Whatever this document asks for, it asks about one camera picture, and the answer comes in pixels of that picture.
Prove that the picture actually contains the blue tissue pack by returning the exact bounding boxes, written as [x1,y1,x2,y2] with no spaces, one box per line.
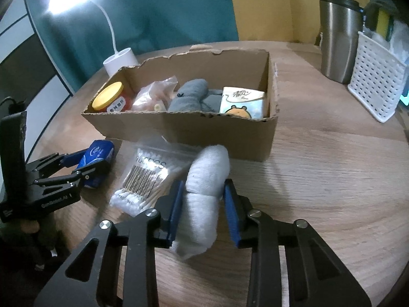
[76,140,114,189]

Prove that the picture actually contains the cotton swabs plastic bag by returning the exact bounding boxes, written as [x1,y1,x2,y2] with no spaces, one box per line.
[109,136,201,217]

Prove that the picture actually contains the yellow lid jar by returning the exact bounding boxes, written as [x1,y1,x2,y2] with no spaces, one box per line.
[92,82,132,113]

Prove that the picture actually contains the white socks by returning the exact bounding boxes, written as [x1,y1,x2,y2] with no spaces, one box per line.
[171,145,230,260]

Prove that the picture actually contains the pink snack plastic bag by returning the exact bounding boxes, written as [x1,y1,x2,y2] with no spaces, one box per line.
[131,76,179,112]

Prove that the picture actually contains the grey rolled socks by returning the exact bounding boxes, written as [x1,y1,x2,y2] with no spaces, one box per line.
[168,79,223,113]

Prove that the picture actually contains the brown cardboard box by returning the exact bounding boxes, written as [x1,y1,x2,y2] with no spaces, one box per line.
[82,47,279,161]

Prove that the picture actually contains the teal curtain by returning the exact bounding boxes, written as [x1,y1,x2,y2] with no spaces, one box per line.
[26,0,238,90]

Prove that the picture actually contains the capybara tissue pack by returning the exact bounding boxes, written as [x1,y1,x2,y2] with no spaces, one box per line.
[219,87,266,119]

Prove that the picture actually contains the white perforated plastic basket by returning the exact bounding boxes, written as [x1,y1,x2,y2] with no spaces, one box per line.
[347,32,408,123]

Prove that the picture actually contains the yellow curtain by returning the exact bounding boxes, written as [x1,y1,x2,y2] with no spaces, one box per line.
[232,0,369,44]

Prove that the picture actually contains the stainless steel tumbler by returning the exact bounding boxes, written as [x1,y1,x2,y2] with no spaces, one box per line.
[320,0,363,85]

